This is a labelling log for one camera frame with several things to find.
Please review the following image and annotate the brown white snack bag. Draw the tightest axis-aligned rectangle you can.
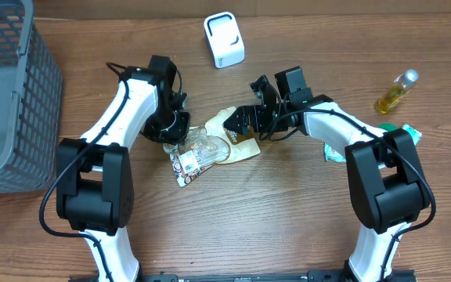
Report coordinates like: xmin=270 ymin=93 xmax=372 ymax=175
xmin=163 ymin=107 xmax=261 ymax=187

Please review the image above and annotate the teal wet wipes packet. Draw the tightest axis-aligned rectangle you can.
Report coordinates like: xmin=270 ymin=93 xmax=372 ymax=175
xmin=323 ymin=143 xmax=346 ymax=163

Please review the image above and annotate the green white Knorr jar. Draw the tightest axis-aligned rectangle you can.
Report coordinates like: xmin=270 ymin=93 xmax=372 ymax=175
xmin=378 ymin=123 xmax=398 ymax=132

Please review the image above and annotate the yellow Vim bottle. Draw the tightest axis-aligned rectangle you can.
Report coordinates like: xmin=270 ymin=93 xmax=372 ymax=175
xmin=374 ymin=69 xmax=419 ymax=114

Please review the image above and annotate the green tissue pack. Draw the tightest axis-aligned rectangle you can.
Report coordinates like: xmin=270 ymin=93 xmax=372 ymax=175
xmin=402 ymin=124 xmax=422 ymax=146

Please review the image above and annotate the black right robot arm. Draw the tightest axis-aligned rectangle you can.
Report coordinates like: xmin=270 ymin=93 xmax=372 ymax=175
xmin=223 ymin=67 xmax=436 ymax=281

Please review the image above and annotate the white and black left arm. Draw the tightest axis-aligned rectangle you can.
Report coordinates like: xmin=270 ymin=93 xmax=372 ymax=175
xmin=48 ymin=55 xmax=190 ymax=281

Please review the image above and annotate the white barcode scanner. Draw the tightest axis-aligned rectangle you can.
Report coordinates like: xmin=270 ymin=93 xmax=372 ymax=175
xmin=204 ymin=12 xmax=245 ymax=69

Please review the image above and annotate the grey plastic mesh basket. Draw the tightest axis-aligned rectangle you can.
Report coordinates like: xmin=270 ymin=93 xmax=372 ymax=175
xmin=0 ymin=0 xmax=63 ymax=193

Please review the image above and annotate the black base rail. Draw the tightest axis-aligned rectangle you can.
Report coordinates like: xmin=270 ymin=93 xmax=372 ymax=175
xmin=68 ymin=268 xmax=418 ymax=282

